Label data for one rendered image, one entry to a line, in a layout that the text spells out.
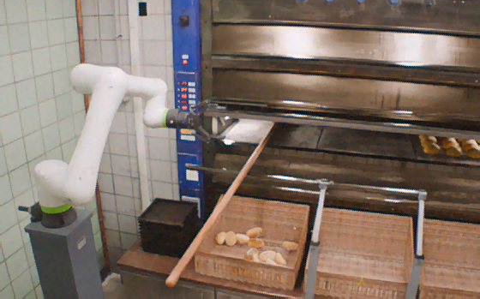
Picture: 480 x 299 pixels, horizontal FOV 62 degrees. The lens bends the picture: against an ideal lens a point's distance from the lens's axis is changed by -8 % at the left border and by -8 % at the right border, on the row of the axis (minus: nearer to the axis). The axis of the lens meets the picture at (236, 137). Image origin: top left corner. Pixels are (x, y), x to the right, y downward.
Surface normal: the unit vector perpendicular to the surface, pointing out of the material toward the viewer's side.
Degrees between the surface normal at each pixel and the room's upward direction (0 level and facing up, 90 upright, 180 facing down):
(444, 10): 90
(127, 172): 90
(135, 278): 90
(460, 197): 70
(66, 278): 90
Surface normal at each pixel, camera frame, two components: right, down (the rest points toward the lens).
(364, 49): -0.27, -0.03
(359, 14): -0.29, 0.32
